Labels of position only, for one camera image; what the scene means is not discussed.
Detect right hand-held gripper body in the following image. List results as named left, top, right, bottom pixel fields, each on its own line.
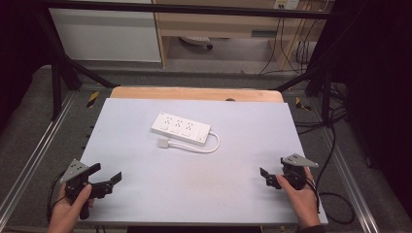
left=280, top=153, right=320, bottom=191

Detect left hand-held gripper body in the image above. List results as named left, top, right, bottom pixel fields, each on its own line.
left=59, top=158, right=115, bottom=221

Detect white power cable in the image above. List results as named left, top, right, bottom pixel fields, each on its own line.
left=167, top=130, right=222, bottom=154

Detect white power strip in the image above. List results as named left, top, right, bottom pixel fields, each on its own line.
left=151, top=112, right=213, bottom=147

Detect person's right hand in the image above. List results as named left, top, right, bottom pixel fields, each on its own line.
left=275, top=167, right=322, bottom=229

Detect person's left hand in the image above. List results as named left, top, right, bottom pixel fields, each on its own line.
left=48, top=183, right=95, bottom=233

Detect wooden table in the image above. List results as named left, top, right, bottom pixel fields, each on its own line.
left=109, top=85, right=285, bottom=104

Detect white cabinet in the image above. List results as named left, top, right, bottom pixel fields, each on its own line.
left=48, top=7, right=162, bottom=63

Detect white extension block with black plug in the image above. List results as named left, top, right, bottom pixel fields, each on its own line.
left=179, top=35, right=215, bottom=50

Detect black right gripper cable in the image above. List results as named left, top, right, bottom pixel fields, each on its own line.
left=304, top=122, right=356, bottom=226

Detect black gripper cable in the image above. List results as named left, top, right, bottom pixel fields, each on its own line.
left=304, top=122, right=356, bottom=226
left=46, top=170, right=67, bottom=224

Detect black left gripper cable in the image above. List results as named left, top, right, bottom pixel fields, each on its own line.
left=46, top=170, right=67, bottom=224

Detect aluminium rail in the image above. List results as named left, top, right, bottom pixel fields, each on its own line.
left=0, top=91, right=78, bottom=224
left=322, top=127, right=381, bottom=233

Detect black floor cables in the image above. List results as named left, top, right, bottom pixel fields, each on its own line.
left=293, top=82, right=350, bottom=137

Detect black frame leg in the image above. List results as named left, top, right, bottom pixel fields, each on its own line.
left=274, top=18, right=334, bottom=125
left=35, top=13, right=120, bottom=121

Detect black hanging cables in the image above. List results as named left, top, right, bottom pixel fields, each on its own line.
left=257, top=17, right=320, bottom=76

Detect white wall socket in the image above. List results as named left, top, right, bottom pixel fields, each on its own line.
left=273, top=0, right=301, bottom=11

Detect black frame crossbar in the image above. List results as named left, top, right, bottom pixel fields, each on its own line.
left=41, top=0, right=335, bottom=20

